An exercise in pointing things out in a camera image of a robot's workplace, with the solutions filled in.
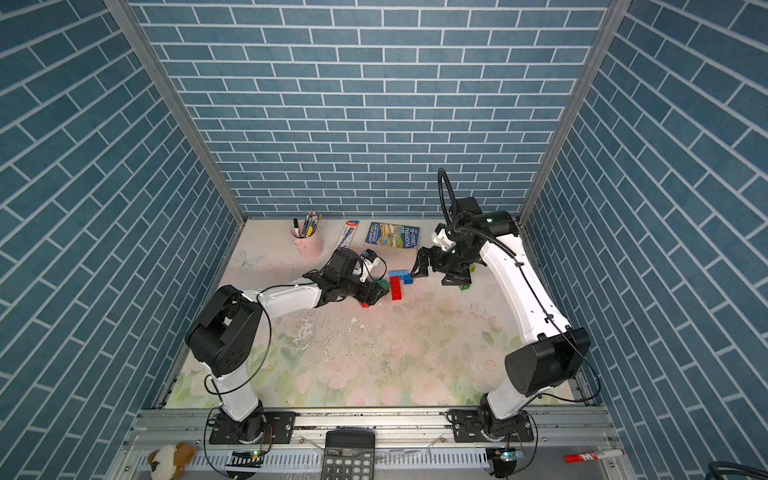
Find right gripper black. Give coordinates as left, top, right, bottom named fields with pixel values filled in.
left=412, top=244, right=476, bottom=286

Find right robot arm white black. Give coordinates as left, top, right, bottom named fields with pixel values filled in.
left=410, top=197, right=591, bottom=441

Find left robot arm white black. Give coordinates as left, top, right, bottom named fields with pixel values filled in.
left=185, top=247, right=387, bottom=444

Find pink pen holder cup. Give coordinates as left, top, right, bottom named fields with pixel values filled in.
left=290, top=223, right=323, bottom=259

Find white red pen box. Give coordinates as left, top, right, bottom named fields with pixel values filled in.
left=337, top=220, right=359, bottom=248

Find pens in cup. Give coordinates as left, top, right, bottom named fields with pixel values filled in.
left=292, top=211, right=322, bottom=239

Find black calculator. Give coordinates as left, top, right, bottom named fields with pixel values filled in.
left=321, top=428, right=376, bottom=480

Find brown white plush toy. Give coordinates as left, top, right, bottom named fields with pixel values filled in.
left=147, top=442, right=196, bottom=480

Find red white marker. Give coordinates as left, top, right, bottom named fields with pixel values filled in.
left=564, top=449, right=625, bottom=464

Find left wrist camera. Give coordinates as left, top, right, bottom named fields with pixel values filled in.
left=360, top=249, right=380, bottom=283

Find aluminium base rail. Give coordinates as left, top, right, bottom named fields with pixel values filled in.
left=106, top=406, right=634, bottom=479

